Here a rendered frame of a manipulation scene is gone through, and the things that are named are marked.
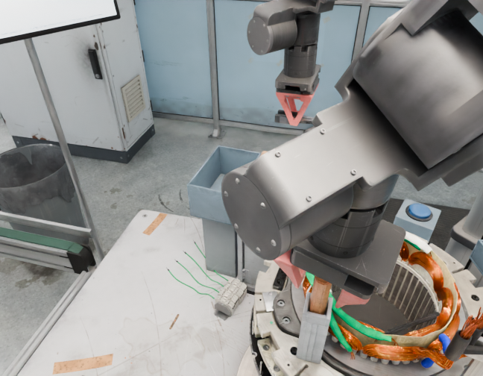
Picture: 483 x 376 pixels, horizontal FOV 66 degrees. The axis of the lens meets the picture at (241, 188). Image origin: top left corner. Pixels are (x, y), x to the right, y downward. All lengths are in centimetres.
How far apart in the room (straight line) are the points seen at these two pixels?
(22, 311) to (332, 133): 199
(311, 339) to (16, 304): 184
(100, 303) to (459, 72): 88
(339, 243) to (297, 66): 44
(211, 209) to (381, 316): 38
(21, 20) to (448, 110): 113
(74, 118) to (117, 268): 199
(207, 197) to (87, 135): 222
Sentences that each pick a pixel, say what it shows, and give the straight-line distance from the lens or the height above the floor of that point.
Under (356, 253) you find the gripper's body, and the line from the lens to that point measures 31.
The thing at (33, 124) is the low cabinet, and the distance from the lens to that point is 319.
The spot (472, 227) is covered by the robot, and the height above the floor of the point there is 94.
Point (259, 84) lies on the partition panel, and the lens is 285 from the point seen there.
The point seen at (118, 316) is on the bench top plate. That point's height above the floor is 78.
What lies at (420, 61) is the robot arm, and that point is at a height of 146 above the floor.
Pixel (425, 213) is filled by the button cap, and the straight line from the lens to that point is 80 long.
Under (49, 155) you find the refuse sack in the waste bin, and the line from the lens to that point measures 215.
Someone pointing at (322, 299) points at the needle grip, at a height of 120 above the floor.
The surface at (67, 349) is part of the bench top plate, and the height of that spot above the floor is 78.
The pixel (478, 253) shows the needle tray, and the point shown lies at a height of 105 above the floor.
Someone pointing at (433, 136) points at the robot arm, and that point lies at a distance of 20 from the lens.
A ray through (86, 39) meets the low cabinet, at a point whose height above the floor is 88.
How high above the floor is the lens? 152
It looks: 37 degrees down
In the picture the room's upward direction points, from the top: straight up
